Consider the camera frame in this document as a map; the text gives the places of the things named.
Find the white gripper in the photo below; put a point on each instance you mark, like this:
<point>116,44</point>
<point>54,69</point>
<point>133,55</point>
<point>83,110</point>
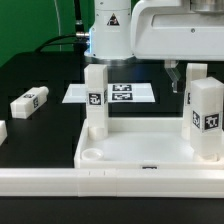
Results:
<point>173,30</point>

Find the white desk top tray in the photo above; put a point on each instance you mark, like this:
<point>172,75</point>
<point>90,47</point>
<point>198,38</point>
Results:
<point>141,143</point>

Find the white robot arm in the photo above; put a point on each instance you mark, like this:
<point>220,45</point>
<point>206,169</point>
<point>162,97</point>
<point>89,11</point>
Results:
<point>110,35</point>

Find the white block left edge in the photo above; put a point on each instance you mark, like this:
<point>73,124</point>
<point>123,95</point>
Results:
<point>3,131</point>

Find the white marker base plate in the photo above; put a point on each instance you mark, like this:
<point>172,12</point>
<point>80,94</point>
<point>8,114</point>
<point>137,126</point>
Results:
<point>117,93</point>

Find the white front rail fence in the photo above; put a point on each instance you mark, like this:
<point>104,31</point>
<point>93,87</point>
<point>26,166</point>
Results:
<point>112,182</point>

